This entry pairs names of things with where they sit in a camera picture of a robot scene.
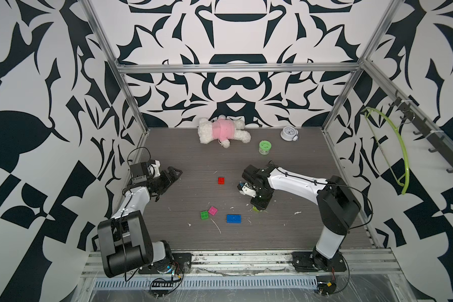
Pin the pink lego brick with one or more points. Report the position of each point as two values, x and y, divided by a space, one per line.
212 211

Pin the white alarm clock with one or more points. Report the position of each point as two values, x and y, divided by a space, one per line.
289 134

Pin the green lidded jar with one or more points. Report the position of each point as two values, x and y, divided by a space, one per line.
265 147

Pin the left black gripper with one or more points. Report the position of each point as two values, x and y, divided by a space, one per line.
168 182

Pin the white teddy bear pink shirt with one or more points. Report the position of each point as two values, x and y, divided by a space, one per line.
222 130

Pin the green toy bow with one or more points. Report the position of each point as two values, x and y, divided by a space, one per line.
389 141

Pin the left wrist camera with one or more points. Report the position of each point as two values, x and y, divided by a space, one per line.
144 171

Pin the black wall hook rack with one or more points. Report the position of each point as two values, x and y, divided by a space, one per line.
425 128

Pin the blue long lego brick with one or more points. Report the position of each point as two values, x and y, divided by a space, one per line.
235 219

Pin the dark green lego brick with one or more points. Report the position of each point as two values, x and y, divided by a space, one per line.
204 215

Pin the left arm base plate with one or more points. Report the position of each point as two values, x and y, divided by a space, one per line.
177 263

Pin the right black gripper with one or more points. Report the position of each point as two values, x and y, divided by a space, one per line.
258 205

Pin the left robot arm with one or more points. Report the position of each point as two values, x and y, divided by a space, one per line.
124 241

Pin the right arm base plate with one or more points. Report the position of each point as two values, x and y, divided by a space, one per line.
314 261

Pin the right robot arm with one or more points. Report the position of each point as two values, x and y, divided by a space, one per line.
338 207

